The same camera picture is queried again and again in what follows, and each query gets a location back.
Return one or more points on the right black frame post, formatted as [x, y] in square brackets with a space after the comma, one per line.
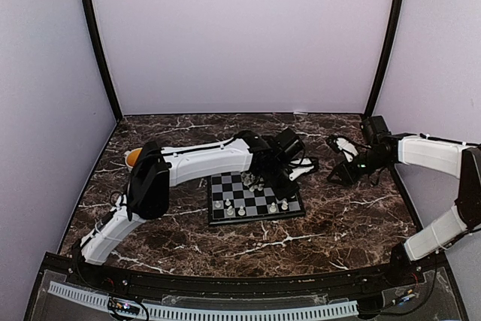
[386, 51]

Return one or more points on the black front rail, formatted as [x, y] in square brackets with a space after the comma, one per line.
[125, 282]

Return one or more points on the white patterned mug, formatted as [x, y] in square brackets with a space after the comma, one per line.
[131, 157]

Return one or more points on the left black frame post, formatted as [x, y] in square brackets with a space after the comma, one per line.
[101, 61]

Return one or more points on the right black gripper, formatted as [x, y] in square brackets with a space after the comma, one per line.
[343, 170]

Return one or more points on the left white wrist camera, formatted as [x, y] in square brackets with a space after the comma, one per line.
[298, 169]

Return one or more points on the white slotted cable duct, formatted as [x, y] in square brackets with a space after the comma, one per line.
[182, 308]

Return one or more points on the black frame post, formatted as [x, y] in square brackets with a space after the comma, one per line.
[386, 51]
[101, 61]

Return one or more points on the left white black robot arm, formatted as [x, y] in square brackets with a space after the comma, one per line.
[277, 161]

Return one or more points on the black grey chessboard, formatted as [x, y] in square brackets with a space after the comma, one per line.
[256, 202]

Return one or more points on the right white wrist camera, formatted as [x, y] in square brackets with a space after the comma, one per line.
[340, 144]

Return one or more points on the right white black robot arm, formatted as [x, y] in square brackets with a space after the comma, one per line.
[440, 176]

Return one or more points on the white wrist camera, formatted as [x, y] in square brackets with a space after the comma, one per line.
[298, 169]
[340, 144]

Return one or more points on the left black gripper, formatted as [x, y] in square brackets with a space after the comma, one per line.
[282, 194]

